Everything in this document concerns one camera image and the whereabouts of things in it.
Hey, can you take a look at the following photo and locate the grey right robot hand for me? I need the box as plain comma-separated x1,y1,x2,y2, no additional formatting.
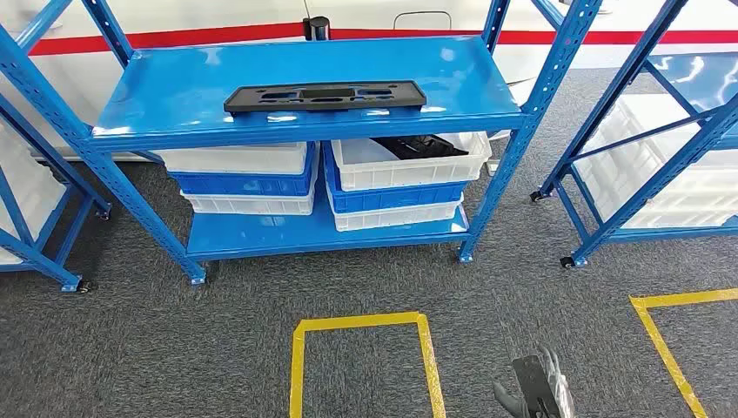
493,346,578,418

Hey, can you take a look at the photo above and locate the black plastic plate bracket part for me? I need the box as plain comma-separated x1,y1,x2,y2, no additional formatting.
223,79,428,115

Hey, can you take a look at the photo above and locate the blue metal shelf rack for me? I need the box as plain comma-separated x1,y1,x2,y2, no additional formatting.
0,0,604,287
0,95,113,294
530,0,738,269

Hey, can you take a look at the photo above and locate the black plastic trim part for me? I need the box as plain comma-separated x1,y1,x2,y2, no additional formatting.
372,135,469,161

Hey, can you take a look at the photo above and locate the white car body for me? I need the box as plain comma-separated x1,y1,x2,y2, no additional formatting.
0,0,738,163

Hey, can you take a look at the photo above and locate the red barrier belt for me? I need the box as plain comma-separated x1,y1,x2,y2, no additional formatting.
27,22,738,57

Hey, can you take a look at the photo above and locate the black right camera bracket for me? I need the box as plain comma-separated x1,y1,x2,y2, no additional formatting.
512,354,563,418

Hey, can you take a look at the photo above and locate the black stanchion post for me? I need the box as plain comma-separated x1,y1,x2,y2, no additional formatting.
302,16,332,42

